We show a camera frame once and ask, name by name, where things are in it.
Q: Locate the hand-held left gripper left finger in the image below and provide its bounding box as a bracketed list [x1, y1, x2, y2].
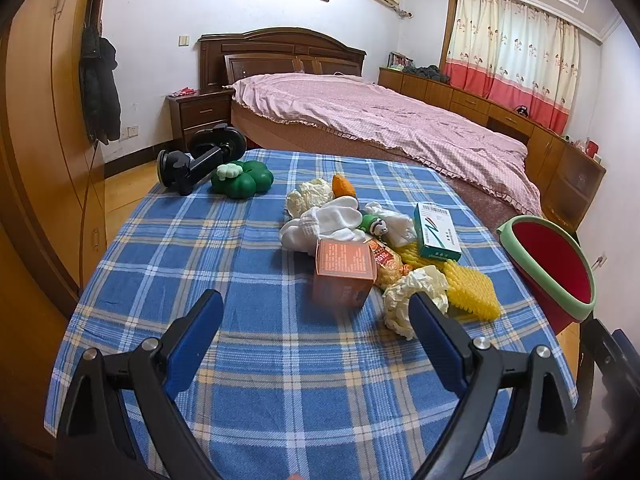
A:
[54, 288, 226, 480]

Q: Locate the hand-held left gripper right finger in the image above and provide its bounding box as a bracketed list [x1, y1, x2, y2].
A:
[407, 291, 586, 480]

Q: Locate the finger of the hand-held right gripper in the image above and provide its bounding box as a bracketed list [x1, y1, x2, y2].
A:
[582, 317, 640, 401]

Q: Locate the yellow foam net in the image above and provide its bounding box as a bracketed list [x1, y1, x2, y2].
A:
[442, 260, 502, 322]

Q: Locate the pasta packet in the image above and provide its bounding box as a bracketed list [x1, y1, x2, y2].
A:
[367, 237, 443, 291]

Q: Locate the green and white box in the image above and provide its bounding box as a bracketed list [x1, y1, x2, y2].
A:
[413, 202, 462, 262]

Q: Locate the orange cardboard box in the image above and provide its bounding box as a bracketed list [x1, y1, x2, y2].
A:
[312, 238, 378, 308]

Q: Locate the red bin with green rim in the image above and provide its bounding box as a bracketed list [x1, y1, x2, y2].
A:
[496, 215, 597, 336]

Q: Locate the white plastic bag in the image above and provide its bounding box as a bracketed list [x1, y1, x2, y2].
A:
[365, 201, 418, 248]

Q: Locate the white sock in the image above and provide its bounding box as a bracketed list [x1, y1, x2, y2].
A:
[279, 210, 323, 252]
[315, 196, 366, 241]

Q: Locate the orange carrot toy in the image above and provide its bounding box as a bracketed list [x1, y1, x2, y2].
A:
[331, 173, 357, 198]

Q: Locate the blue plaid blanket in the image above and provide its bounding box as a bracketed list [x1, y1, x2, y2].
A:
[44, 147, 581, 480]

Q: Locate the green clover-shaped toy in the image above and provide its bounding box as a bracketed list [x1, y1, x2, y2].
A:
[210, 159, 274, 200]

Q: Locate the wooden corner shelf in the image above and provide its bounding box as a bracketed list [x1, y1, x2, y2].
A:
[542, 135, 607, 233]

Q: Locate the dark wooden nightstand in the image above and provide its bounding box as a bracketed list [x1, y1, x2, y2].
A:
[166, 89, 235, 153]

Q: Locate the pink bedspread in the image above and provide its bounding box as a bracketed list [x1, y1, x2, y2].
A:
[231, 72, 543, 216]

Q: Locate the low wooden cabinet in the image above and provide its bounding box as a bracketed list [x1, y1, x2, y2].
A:
[378, 66, 571, 171]

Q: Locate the black jacket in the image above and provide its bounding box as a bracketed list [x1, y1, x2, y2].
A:
[79, 25, 122, 147]

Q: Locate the dark grey clothes pile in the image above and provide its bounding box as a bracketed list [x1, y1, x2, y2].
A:
[402, 62, 451, 84]

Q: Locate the wooden wardrobe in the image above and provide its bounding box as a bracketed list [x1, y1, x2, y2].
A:
[0, 0, 108, 321]

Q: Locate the dark wooden bed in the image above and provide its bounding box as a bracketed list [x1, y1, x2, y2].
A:
[198, 27, 546, 241]

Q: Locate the cream and red curtain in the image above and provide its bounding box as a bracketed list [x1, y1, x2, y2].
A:
[444, 0, 581, 136]

